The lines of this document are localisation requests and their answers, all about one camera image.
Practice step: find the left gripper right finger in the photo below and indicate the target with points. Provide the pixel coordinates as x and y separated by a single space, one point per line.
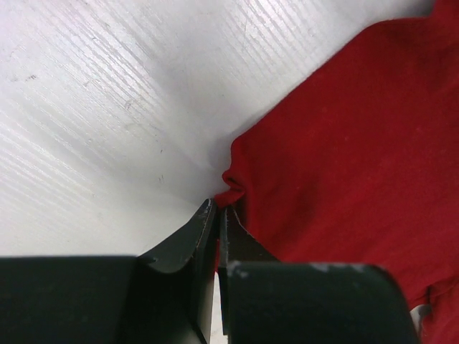
268 301

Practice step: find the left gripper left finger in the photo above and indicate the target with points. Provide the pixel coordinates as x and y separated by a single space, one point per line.
162 296

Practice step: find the red t-shirt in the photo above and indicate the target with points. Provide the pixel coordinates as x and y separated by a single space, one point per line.
360 164

